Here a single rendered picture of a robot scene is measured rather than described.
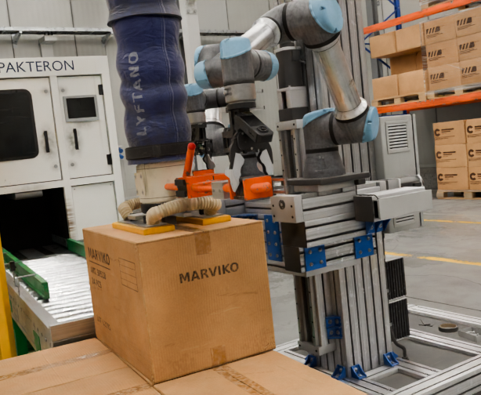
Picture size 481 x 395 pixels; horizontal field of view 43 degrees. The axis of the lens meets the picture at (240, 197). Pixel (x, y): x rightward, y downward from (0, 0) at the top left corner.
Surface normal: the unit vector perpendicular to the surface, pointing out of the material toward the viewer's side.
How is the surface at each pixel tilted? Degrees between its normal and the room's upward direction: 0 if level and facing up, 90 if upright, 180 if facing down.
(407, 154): 90
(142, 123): 73
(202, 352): 90
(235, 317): 90
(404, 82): 90
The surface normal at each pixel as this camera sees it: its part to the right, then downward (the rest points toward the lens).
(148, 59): 0.15, -0.14
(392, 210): 0.54, 0.01
